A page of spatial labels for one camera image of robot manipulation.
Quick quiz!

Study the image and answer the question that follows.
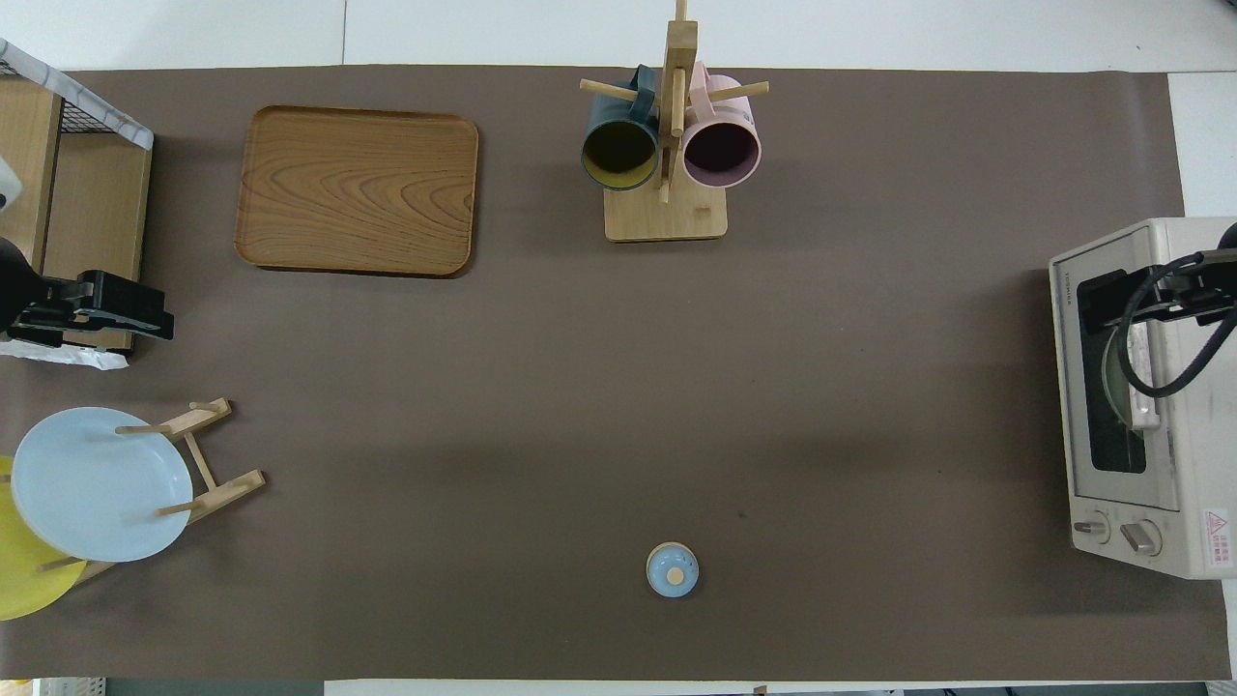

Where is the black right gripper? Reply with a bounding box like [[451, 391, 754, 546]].
[[1078, 249, 1237, 335]]

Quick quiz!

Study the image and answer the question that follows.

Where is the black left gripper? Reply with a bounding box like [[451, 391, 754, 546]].
[[8, 272, 177, 343]]

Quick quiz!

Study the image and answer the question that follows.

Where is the pale green plate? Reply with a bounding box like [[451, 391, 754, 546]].
[[1100, 327, 1139, 431]]

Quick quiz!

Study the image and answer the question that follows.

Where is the glass oven door metal frame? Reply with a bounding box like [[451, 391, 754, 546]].
[[1050, 222, 1182, 513]]

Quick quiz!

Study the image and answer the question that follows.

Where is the cream toaster oven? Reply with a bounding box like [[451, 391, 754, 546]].
[[1049, 217, 1237, 581]]

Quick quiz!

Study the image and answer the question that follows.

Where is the white crumpled sheet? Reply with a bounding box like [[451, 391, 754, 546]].
[[0, 338, 131, 372]]

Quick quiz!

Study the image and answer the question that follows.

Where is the wooden stepped shelf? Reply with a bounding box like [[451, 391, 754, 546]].
[[0, 75, 154, 354]]

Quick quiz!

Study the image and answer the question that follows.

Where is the light blue plate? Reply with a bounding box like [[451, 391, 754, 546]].
[[11, 407, 194, 564]]

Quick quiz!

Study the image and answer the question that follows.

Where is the wooden plate rack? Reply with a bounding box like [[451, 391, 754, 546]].
[[39, 397, 267, 586]]

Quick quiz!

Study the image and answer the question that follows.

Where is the white patterned cloth liner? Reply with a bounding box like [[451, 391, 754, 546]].
[[0, 39, 156, 152]]

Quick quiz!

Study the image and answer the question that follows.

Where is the rectangular wooden tray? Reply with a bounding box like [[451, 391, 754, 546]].
[[235, 105, 480, 278]]

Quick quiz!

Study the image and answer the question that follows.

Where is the red warning sticker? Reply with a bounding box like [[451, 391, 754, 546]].
[[1201, 509, 1233, 571]]

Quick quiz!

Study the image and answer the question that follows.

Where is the yellow plate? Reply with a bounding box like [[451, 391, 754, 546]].
[[0, 455, 88, 622]]

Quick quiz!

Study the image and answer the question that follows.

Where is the brown table mat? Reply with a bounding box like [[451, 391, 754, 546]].
[[0, 66, 1233, 682]]

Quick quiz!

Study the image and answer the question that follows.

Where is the pink mug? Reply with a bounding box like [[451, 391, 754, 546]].
[[681, 62, 763, 189]]

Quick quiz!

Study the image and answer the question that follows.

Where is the dark teal mug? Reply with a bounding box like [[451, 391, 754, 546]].
[[580, 65, 661, 192]]

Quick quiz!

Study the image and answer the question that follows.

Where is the wooden mug tree stand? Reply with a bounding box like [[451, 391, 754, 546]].
[[579, 0, 771, 243]]

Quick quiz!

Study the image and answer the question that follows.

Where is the small blue lidded jar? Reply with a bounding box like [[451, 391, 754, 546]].
[[646, 542, 700, 599]]

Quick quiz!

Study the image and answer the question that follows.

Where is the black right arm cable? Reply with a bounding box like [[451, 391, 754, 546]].
[[1115, 253, 1237, 399]]

